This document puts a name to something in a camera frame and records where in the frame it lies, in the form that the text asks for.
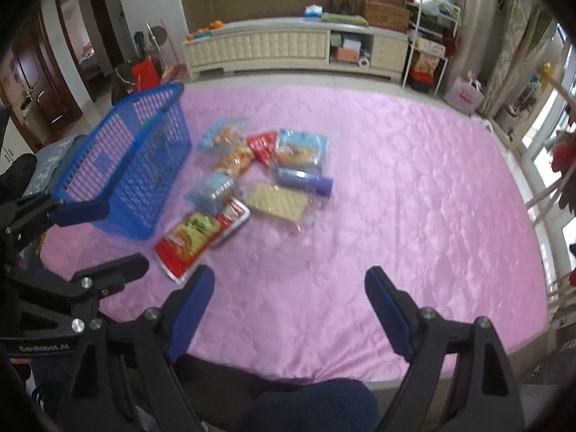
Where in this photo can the small light blue packet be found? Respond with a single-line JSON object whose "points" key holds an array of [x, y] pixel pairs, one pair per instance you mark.
{"points": [[209, 191]]}

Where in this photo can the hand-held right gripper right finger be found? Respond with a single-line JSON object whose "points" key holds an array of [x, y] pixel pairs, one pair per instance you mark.
{"points": [[388, 311]]}

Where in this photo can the orange box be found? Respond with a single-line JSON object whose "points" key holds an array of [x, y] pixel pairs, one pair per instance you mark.
{"points": [[345, 54]]}

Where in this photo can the white metal rack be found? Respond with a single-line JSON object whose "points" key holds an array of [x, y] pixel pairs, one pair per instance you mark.
{"points": [[432, 31]]}

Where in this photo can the red bag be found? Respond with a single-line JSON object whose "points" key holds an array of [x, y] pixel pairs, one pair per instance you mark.
{"points": [[146, 74]]}

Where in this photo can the black bag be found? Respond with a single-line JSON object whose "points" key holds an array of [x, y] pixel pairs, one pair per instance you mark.
{"points": [[121, 82]]}

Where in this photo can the plate of oranges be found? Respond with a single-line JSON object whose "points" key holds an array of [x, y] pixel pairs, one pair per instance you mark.
{"points": [[204, 30]]}

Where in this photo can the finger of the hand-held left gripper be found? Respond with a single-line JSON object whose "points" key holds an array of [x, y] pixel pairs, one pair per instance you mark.
{"points": [[119, 269], [83, 211]]}

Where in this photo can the beige curtain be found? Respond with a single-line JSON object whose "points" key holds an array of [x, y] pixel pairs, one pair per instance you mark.
{"points": [[513, 67]]}

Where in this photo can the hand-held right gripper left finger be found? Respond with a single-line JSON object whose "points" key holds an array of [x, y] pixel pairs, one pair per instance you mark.
{"points": [[193, 310]]}

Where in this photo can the large light blue clear packet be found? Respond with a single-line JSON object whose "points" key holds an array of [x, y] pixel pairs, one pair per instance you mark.
{"points": [[297, 148]]}

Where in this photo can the person's leg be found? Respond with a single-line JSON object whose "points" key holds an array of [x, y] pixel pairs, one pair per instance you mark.
{"points": [[310, 407]]}

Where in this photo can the green folded cloth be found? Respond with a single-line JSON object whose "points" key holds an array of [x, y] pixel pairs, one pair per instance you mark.
{"points": [[344, 19]]}

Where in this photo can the red hanging clothes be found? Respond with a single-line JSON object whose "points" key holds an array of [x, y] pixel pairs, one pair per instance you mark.
{"points": [[564, 157]]}

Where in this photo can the pink shopping bag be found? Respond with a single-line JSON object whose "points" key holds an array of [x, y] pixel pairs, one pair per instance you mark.
{"points": [[465, 96]]}

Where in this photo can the purple snack packet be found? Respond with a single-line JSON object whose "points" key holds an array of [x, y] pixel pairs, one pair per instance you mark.
{"points": [[306, 181]]}

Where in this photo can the clear packet cream wafers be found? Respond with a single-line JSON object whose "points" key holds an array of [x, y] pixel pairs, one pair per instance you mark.
{"points": [[274, 200]]}

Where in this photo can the orange snack packet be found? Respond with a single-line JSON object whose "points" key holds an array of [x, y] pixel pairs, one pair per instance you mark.
{"points": [[236, 159]]}

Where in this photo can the light blue packet orange snacks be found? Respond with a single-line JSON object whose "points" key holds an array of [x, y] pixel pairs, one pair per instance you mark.
{"points": [[218, 135]]}

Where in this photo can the red snack packet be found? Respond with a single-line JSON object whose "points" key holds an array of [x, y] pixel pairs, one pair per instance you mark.
{"points": [[263, 146]]}

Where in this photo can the white paper roll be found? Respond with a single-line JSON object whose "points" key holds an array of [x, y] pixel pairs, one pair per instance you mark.
{"points": [[363, 61]]}

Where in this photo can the pink quilted bed cover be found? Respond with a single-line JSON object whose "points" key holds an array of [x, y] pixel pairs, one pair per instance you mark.
{"points": [[405, 198]]}

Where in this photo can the brown cardboard box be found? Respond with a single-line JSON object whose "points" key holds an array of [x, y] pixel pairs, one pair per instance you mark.
{"points": [[387, 15]]}

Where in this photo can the white tv cabinet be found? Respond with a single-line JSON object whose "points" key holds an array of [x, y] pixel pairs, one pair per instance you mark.
{"points": [[270, 47]]}

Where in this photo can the large red green packet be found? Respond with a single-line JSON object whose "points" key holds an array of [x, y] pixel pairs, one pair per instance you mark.
{"points": [[193, 238]]}

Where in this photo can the blue plastic basket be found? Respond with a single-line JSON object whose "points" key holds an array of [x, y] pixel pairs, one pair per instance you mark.
{"points": [[148, 153]]}

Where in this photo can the blue tissue box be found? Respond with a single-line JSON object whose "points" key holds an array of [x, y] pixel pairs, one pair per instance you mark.
{"points": [[313, 11]]}

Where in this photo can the brown wooden door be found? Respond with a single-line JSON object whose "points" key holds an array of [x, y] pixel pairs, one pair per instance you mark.
{"points": [[31, 94]]}

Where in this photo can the standing air conditioner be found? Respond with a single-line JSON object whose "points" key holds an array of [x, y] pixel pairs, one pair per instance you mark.
{"points": [[474, 13]]}

